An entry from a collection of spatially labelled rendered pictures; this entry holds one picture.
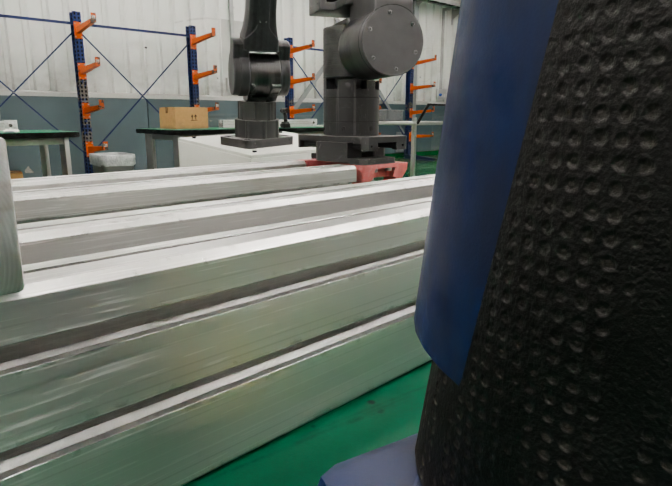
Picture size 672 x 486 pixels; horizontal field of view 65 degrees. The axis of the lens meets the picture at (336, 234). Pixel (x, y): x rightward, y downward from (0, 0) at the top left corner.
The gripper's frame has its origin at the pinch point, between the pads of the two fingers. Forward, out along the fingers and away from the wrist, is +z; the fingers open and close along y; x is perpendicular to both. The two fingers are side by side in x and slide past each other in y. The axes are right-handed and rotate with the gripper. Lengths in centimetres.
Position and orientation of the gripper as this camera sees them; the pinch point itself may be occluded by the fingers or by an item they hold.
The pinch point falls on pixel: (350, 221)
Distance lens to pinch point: 57.1
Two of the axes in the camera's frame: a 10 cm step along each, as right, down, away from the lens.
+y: 6.8, 1.6, -7.1
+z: 0.0, 9.8, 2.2
